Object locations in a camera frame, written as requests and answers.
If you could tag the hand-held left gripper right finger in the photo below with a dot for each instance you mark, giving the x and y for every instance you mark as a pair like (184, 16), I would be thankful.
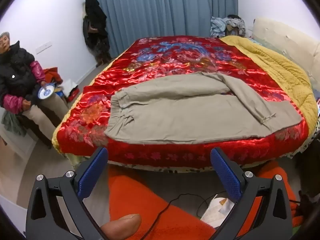
(226, 175)

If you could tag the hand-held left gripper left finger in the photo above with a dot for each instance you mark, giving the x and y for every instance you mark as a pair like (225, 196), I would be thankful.
(92, 172)

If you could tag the beige pants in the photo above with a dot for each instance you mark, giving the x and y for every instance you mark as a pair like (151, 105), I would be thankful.
(187, 120)

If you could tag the person's left hand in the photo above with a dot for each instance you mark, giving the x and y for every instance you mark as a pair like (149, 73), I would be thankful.
(120, 227)

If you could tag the white paper bag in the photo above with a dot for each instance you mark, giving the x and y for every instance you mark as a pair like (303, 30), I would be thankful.
(217, 210)

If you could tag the person's orange fleece clothing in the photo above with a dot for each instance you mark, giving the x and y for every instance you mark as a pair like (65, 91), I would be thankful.
(140, 195)

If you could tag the red box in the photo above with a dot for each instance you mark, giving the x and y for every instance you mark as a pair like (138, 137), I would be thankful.
(74, 94)

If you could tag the green cloth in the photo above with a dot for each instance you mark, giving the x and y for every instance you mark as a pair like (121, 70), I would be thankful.
(12, 125)

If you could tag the blue and white plate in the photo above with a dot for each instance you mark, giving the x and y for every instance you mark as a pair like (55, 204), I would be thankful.
(46, 91)

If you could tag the red cloth pile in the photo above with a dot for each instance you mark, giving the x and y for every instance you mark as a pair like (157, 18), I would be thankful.
(53, 75)

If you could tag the yellow quilt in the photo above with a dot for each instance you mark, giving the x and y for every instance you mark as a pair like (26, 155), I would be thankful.
(275, 65)

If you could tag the red floral satin blanket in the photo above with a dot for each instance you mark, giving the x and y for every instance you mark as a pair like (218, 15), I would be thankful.
(175, 60)

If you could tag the black hanging coat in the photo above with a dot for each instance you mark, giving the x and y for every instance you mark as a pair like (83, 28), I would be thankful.
(96, 30)

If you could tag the cream padded headboard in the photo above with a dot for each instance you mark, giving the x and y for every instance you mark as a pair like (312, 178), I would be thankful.
(287, 40)

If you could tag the pile of clothes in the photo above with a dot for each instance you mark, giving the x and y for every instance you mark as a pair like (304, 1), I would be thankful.
(225, 26)

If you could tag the blue curtain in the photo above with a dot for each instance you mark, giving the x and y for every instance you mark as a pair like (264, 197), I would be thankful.
(162, 10)

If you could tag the white wall switch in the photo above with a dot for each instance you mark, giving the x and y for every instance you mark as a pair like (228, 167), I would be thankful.
(43, 47)

